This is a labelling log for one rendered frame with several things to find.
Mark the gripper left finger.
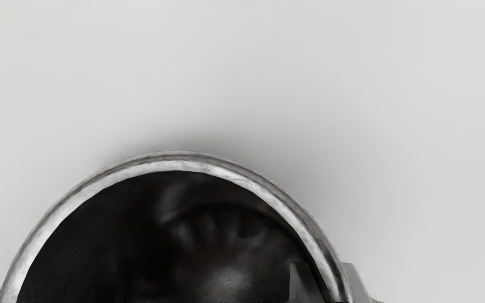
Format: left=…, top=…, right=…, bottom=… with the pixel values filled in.
left=285, top=261, right=326, bottom=303

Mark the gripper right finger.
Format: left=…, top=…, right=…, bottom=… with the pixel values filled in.
left=342, top=262, right=385, bottom=303

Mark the grey mug with dark inside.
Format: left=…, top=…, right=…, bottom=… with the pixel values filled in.
left=0, top=150, right=355, bottom=303

